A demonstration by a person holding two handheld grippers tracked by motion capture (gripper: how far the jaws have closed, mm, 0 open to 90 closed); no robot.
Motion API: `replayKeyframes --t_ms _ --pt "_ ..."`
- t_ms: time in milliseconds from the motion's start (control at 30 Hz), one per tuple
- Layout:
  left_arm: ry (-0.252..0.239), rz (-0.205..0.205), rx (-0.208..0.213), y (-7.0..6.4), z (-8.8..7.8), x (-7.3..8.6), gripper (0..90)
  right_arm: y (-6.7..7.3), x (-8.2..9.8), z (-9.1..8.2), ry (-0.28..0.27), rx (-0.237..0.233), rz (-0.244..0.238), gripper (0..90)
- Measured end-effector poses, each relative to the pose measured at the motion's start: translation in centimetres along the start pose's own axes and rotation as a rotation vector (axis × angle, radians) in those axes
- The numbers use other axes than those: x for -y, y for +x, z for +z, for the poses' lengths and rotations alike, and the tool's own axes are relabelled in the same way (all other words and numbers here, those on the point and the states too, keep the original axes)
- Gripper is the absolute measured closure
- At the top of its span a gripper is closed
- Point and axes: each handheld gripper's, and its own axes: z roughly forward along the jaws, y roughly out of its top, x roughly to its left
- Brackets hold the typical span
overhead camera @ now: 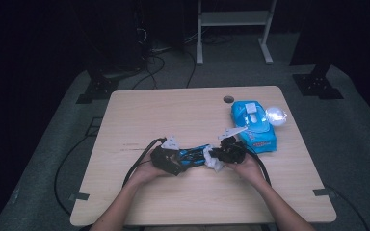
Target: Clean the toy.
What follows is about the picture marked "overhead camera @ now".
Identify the person's right hand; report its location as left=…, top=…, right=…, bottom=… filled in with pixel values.
left=225, top=153, right=267, bottom=190

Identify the grey tape piece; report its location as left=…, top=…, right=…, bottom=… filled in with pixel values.
left=312, top=188, right=337, bottom=197
left=68, top=192, right=91, bottom=202

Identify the white metal stand frame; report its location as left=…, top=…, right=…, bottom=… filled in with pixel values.
left=196, top=0, right=278, bottom=66

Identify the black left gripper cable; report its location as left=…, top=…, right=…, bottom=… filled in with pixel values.
left=122, top=137, right=168, bottom=189

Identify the white oval plastic object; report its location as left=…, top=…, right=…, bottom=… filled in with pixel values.
left=264, top=105, right=288, bottom=127

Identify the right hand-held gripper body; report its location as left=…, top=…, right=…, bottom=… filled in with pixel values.
left=216, top=125, right=249, bottom=164

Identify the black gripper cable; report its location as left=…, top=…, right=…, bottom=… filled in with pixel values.
left=244, top=148, right=273, bottom=188
left=122, top=137, right=168, bottom=189

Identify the person's left hand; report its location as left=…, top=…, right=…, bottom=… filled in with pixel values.
left=130, top=158, right=175, bottom=191

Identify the blue wet wipe pack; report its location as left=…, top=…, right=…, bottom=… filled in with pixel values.
left=230, top=100, right=278, bottom=154

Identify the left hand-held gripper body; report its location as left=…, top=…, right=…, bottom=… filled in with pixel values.
left=149, top=135, right=183, bottom=176

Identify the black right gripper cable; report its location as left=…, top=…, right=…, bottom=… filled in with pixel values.
left=244, top=148, right=273, bottom=188

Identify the black floor cable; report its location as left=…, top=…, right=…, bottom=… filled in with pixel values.
left=185, top=49, right=198, bottom=89
left=53, top=134, right=93, bottom=216
left=131, top=53, right=167, bottom=90
left=323, top=184, right=370, bottom=231

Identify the black stand base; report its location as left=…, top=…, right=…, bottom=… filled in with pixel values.
left=75, top=68, right=120, bottom=105
left=292, top=64, right=345, bottom=100

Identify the blue and black toy car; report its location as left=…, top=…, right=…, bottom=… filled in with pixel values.
left=176, top=143, right=211, bottom=167

